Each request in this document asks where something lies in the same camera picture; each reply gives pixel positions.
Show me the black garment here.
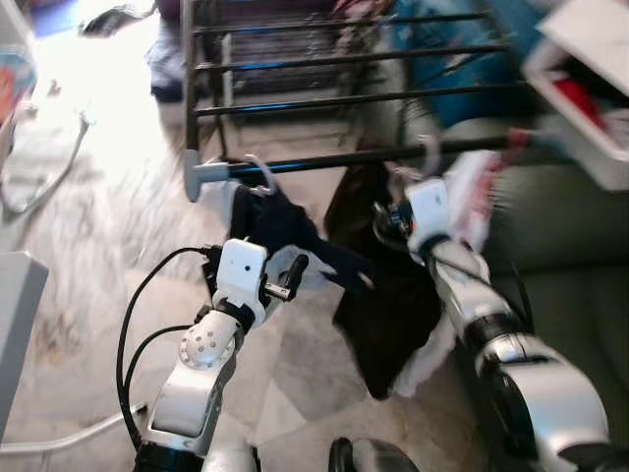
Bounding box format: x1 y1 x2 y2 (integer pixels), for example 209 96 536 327
322 162 445 401

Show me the white plastic hanger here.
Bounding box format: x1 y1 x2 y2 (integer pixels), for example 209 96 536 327
244 154 279 196

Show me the red plastic hanger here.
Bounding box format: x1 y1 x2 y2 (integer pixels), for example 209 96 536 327
503 126 529 153

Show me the navy blue garment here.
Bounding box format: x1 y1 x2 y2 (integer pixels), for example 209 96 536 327
228 182 376 296

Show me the black metal drying rack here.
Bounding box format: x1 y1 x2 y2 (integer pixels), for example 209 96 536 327
182 0 576 203

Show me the robot left leg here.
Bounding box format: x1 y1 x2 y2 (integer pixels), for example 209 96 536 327
201 441 261 472

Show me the robot leg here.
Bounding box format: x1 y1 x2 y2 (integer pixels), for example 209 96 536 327
329 436 422 472
201 441 261 472

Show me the dark green sofa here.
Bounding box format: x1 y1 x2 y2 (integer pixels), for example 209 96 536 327
354 93 629 472

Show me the robot right leg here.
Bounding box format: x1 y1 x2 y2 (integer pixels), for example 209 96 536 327
329 436 422 472

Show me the blue fabric bag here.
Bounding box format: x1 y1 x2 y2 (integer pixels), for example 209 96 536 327
388 0 546 129

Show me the white storage box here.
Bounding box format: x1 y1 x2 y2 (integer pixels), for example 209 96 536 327
521 0 629 193

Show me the pink garment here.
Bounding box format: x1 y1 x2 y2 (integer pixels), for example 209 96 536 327
334 0 394 21

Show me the red cloth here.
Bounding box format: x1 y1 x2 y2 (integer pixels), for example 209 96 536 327
550 74 610 129

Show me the navy blue bedding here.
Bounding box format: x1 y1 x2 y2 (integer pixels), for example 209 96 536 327
147 20 193 99

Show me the black crumpled cloth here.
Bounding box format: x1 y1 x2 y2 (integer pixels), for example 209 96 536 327
79 5 158 38

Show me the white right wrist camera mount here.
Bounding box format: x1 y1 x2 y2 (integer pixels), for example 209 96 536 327
405 178 455 255

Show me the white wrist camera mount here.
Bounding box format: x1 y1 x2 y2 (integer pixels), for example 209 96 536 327
211 239 269 327
405 178 455 255

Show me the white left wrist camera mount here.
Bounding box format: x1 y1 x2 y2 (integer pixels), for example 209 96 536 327
211 239 269 327

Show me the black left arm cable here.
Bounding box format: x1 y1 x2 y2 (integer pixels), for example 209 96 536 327
124 324 195 424
116 246 219 451

